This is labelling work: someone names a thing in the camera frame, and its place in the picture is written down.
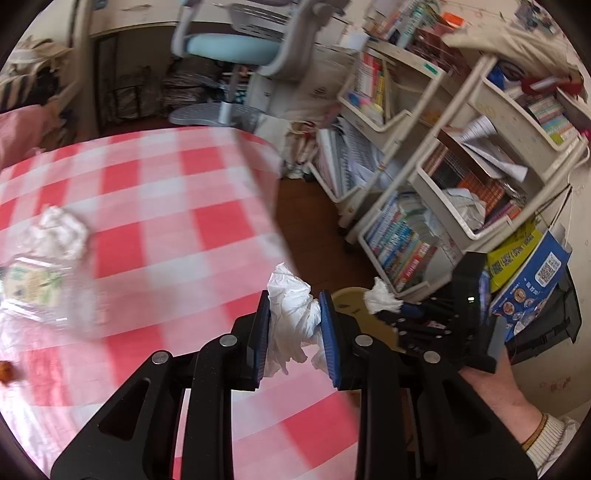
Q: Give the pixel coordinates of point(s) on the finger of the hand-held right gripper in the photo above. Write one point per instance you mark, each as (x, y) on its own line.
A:
(429, 311)
(425, 337)

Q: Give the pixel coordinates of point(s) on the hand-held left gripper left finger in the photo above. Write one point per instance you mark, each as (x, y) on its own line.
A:
(261, 341)

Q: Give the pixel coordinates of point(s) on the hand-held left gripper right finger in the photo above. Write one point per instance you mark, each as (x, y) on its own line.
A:
(328, 341)

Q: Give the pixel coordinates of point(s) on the white plastic bag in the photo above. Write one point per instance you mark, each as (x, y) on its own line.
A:
(291, 314)

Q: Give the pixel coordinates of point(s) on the tan round bin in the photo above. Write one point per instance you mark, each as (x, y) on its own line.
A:
(353, 300)

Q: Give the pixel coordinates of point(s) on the white tissue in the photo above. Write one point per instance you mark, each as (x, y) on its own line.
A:
(381, 297)
(60, 230)

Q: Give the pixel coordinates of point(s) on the clear plastic bottle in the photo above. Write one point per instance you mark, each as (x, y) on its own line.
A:
(37, 286)

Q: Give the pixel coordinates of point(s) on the person's right forearm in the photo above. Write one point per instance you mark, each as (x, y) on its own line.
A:
(554, 438)

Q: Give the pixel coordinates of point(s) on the person's right hand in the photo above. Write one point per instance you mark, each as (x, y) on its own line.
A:
(503, 397)

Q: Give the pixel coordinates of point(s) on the row of colourful books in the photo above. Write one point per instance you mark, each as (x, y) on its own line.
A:
(397, 240)

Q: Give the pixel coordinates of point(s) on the blue yellow cardboard box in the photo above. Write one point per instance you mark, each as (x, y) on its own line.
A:
(540, 272)

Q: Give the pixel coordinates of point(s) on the crumpled white paper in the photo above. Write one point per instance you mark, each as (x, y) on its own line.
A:
(464, 207)

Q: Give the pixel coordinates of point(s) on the stack of white papers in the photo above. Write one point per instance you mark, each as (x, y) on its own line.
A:
(351, 157)

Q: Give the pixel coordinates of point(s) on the open white booklet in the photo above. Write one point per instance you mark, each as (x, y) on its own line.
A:
(489, 147)

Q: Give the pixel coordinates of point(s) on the white canvas bag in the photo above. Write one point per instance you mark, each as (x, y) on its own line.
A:
(323, 83)

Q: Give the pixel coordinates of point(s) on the clear bag of papers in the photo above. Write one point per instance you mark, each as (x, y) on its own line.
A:
(194, 83)
(131, 94)

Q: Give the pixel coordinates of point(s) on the beige cloth bag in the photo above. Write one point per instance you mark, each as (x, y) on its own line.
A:
(517, 46)

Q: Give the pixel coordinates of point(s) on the grey blue desk chair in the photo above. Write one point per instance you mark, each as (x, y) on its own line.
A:
(231, 46)

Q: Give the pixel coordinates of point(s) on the pink bed blanket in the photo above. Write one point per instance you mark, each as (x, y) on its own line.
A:
(18, 129)

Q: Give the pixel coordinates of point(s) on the white desk with drawers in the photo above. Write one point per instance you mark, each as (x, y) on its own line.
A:
(138, 18)

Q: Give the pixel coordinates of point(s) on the striped beige cloth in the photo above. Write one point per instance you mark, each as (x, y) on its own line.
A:
(11, 90)

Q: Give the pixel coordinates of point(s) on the beige tote bag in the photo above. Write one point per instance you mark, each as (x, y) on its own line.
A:
(37, 53)

